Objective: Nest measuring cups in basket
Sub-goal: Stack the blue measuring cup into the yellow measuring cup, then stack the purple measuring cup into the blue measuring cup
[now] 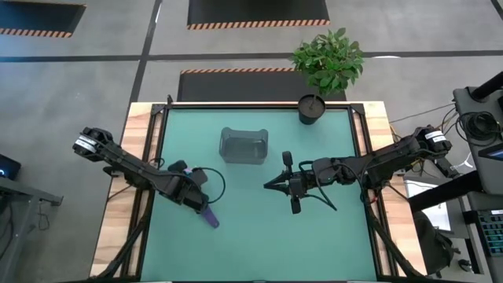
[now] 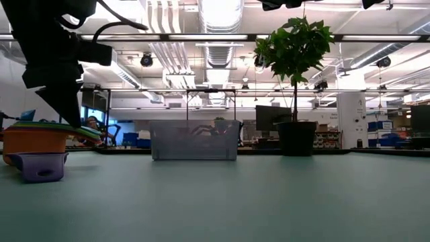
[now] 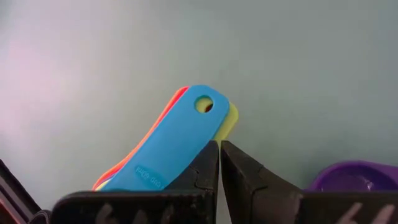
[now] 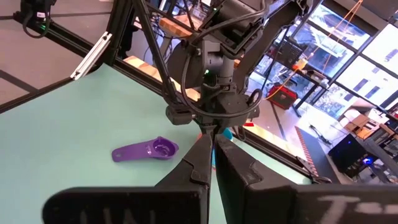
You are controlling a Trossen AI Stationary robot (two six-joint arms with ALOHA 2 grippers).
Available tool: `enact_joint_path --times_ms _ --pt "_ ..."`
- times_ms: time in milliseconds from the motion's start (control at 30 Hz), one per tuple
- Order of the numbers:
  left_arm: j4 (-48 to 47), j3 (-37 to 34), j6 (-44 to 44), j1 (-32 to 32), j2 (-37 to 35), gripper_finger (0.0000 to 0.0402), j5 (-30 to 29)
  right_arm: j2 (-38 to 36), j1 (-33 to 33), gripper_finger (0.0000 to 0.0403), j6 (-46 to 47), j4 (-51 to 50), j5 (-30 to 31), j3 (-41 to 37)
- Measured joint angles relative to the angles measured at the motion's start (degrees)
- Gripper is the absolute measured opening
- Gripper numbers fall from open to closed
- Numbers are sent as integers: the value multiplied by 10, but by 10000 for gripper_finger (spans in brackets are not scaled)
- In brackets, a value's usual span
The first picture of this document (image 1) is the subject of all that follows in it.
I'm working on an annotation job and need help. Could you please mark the left arm's gripper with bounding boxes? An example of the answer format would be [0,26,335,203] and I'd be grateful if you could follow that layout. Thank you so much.
[159,159,211,215]

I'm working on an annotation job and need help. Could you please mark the right arm's gripper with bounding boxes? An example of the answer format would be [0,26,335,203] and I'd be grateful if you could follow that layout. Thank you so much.
[263,151,315,215]

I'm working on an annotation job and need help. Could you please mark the grey plastic basket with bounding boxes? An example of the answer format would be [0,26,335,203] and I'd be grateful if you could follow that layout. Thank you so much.
[218,127,270,165]

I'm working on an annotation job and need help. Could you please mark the teal table mat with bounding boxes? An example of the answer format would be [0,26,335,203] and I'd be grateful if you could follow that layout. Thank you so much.
[140,108,378,282]

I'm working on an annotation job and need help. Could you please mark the black plant pot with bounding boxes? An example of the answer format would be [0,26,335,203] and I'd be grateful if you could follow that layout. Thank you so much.
[297,94,327,126]

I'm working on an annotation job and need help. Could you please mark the green leafy plant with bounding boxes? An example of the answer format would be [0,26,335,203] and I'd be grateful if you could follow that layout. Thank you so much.
[290,27,365,97]

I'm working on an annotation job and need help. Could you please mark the white paper sheet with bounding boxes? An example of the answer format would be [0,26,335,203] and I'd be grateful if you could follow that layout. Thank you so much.
[403,178,453,232]

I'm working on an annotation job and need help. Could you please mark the black bag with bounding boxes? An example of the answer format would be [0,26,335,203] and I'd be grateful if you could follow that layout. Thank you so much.
[412,210,460,277]

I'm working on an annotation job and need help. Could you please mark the black striped floor mat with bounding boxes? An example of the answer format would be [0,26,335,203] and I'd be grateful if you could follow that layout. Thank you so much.
[0,0,87,39]
[186,0,331,31]

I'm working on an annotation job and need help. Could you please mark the grey side desk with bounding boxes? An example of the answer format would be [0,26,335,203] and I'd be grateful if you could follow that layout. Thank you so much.
[0,153,64,273]

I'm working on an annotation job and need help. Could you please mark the black backlit keyboard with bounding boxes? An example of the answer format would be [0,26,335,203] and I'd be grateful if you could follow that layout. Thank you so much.
[476,209,503,259]

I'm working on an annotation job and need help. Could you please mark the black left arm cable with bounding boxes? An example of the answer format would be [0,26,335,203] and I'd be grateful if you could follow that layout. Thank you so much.
[191,167,227,205]

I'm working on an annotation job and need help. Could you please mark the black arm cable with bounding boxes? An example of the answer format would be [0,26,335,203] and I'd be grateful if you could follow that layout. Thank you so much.
[297,160,339,212]
[191,167,227,205]

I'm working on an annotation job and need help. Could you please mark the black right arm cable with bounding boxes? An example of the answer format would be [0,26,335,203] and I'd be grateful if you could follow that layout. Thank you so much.
[297,160,339,212]

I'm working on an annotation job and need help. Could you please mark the black table frame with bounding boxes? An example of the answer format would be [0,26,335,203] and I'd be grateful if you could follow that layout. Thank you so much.
[89,94,429,283]

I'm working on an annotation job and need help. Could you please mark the coiled black cable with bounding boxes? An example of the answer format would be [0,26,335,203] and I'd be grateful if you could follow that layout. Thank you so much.
[457,111,503,143]

